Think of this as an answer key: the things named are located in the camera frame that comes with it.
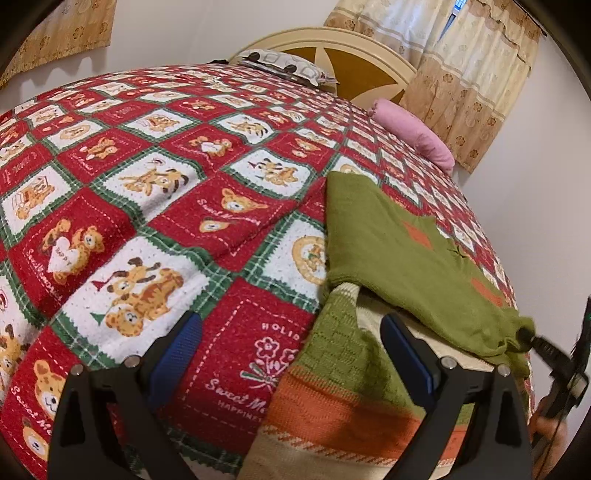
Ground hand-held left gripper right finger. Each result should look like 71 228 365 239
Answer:
379 313 535 480

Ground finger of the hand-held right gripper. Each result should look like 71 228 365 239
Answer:
518 326 576 376

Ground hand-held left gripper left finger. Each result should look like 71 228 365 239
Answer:
46 310 206 480

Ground green knit sweater orange stripes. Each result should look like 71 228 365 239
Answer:
242 171 536 480

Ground person's right hand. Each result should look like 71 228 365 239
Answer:
530 413 568 463

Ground red bear printed blanket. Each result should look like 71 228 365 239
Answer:
0 62 532 480

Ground pink pillow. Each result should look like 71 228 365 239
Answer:
372 98 455 174

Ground beige floral curtain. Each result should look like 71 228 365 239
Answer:
0 0 117 90
323 0 542 174

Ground dotted white pillow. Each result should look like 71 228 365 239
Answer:
229 48 340 88

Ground cream wooden headboard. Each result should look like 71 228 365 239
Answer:
231 27 419 109

